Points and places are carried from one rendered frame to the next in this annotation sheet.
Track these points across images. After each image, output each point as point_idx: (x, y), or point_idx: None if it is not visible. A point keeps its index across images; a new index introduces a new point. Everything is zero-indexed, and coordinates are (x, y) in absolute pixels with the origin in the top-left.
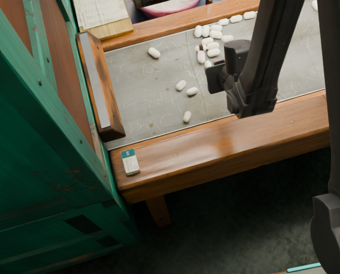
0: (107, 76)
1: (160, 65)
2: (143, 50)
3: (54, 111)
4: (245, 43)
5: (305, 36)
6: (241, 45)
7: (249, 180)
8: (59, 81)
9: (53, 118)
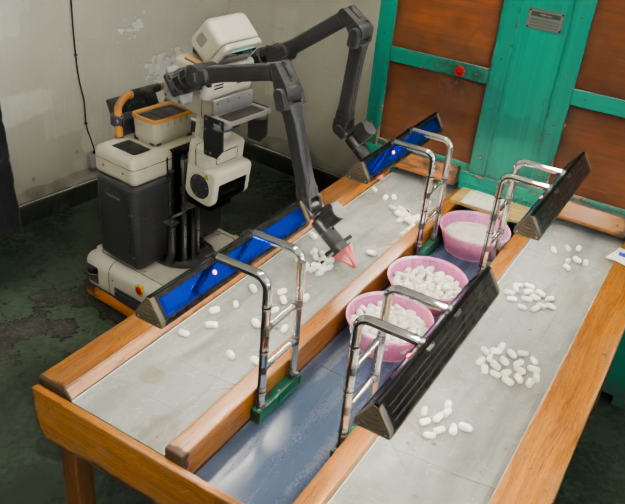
0: (425, 170)
1: (416, 202)
2: (434, 204)
3: (379, 44)
4: (366, 127)
5: (358, 240)
6: (366, 124)
7: None
8: (406, 86)
9: (376, 40)
